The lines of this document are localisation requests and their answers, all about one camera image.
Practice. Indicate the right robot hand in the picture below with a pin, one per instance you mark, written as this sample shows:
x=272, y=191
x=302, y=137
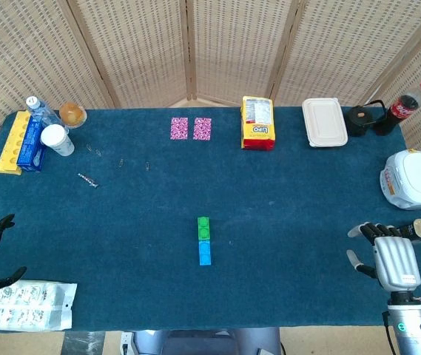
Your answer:
x=397, y=262

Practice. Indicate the blue toy brick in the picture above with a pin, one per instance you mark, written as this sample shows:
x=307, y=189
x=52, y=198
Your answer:
x=205, y=253

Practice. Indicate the green toy brick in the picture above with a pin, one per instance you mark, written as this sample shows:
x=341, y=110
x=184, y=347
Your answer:
x=204, y=229

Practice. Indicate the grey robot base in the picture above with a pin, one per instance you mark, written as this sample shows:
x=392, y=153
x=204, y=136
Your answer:
x=202, y=342

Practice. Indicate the small black box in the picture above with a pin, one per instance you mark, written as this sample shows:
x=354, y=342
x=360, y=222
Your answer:
x=416, y=236

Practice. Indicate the white printed plastic bag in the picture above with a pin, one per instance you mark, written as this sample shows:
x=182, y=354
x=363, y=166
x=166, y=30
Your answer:
x=25, y=307

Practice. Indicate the white rice cooker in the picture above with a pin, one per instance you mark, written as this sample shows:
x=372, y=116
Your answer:
x=413, y=181

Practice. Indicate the yellow plastic tray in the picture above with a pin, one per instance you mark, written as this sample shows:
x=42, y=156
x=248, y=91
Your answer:
x=6, y=155

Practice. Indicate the blue toothpaste box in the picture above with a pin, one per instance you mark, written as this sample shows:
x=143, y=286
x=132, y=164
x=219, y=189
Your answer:
x=30, y=148

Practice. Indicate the white paper cup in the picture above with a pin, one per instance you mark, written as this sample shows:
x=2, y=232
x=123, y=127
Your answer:
x=56, y=138

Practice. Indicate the cola bottle with red cap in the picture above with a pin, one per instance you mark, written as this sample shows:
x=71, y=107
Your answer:
x=399, y=109

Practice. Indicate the white lidded lunch box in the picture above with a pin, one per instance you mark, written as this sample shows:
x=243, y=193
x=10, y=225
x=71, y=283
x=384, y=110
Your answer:
x=325, y=122

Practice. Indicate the clear water bottle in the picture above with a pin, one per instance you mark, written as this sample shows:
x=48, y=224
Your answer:
x=43, y=111

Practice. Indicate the yellow red snack bag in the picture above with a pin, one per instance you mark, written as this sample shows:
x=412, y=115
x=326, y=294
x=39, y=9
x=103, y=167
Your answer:
x=257, y=125

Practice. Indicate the pink patterned card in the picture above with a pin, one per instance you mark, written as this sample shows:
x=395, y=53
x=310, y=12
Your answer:
x=202, y=129
x=179, y=128

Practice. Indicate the woven folding screen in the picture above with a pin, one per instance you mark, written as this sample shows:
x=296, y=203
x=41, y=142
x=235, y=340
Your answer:
x=140, y=44

